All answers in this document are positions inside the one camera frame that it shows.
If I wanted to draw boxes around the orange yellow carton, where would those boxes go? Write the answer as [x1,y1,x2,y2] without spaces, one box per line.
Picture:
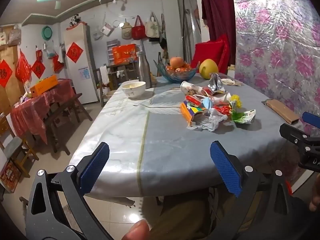
[180,101,209,128]

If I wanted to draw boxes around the red tote bag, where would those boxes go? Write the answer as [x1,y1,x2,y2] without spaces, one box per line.
[132,15,146,40]

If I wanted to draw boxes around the chair with grey seat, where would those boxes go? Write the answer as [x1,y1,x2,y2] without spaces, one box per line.
[0,115,40,178]

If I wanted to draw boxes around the blue glass fruit bowl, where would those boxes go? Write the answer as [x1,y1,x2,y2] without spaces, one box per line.
[153,59,198,84]

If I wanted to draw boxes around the floral plastic sheet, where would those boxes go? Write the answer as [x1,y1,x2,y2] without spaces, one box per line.
[230,0,320,137]

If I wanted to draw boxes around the red diamond paper on refrigerator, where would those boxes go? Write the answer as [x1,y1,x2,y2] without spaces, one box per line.
[66,42,84,63]

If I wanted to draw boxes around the white ceramic bowl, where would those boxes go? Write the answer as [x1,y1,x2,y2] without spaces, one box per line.
[122,81,146,99]

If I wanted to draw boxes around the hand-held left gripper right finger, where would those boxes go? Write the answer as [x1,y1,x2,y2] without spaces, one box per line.
[207,141,296,240]

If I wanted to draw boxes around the grey shelf rack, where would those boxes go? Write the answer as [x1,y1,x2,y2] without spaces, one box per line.
[107,39,118,64]

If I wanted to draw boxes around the grey white tablecloth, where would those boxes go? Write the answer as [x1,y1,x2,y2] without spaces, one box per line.
[68,73,308,197]

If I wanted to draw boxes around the person's right hand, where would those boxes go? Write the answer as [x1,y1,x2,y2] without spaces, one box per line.
[309,189,320,212]

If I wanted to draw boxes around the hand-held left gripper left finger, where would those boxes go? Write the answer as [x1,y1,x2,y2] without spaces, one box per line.
[25,142,116,240]

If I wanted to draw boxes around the clear hanging plastic bag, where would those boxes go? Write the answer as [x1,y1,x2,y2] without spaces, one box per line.
[45,42,57,59]

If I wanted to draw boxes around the silver foil wrapper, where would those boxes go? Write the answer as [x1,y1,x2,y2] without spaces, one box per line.
[208,73,227,92]

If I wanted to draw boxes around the red snack wrapper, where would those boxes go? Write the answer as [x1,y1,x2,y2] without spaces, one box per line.
[212,104,233,115]

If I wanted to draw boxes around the clear bag on cabinet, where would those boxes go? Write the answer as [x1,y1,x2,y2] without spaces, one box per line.
[7,24,22,47]

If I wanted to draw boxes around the yellow pomelo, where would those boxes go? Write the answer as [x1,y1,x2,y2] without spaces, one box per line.
[199,59,219,80]

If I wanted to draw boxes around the white cloth on chair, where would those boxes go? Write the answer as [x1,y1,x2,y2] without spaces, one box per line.
[99,66,110,85]

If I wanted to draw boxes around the small red packet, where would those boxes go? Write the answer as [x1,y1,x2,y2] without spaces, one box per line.
[185,95,203,107]

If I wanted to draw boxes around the beige hanging bag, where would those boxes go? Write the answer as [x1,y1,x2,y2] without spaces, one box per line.
[121,21,132,39]

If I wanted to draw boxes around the orange cardboard box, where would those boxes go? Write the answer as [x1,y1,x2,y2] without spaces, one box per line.
[30,75,58,97]

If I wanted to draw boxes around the small red diamond paper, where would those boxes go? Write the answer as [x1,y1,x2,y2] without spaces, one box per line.
[31,59,46,78]

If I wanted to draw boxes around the person's left hand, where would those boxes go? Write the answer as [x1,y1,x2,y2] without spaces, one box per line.
[122,219,150,240]

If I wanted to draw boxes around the pink printed wrapper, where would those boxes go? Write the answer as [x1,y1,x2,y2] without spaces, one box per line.
[204,87,232,102]

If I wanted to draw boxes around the red hanging ornament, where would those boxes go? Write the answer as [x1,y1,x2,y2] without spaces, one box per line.
[52,55,66,73]

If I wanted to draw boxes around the white canvas tote bag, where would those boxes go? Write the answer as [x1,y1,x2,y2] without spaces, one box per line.
[145,12,160,42]

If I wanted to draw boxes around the black white plush toy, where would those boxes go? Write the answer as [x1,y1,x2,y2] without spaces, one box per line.
[69,14,80,28]

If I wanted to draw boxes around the red cushion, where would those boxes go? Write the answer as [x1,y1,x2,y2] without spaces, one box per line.
[191,34,230,74]

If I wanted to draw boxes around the red printed box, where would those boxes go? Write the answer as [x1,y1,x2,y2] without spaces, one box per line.
[0,160,22,193]

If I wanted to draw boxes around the orange gift box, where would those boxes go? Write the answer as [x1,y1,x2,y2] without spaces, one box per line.
[112,44,138,64]

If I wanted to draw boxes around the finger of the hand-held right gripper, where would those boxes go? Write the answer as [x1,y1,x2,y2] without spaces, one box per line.
[302,112,320,130]
[279,123,320,153]

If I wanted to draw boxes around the dark red curtain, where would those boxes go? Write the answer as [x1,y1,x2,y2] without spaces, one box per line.
[200,0,237,43]

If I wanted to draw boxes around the white printed paper cup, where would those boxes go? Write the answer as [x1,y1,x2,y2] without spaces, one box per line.
[180,81,203,96]

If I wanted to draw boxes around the green white wrapper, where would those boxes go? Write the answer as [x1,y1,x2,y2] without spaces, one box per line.
[231,109,257,125]

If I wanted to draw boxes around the brown wooden board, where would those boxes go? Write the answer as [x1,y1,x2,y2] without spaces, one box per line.
[0,44,27,107]

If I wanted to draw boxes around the steel thermos bottle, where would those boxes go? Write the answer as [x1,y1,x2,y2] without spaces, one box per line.
[136,51,152,88]

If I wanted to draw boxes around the hanging plastic packets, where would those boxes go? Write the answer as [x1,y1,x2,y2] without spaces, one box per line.
[101,22,114,37]

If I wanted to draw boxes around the white refrigerator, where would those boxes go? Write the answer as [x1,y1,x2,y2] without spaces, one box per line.
[64,25,100,105]

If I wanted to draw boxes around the red plastic bag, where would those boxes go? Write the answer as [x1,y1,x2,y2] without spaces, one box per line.
[15,50,32,83]

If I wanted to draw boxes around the wooden bench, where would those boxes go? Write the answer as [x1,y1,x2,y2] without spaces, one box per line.
[45,93,93,155]

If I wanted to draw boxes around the table with red plastic cover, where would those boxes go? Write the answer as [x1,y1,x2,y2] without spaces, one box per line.
[10,79,76,145]

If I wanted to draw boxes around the large red diamond paper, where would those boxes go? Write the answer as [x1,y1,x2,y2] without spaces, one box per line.
[0,59,13,88]

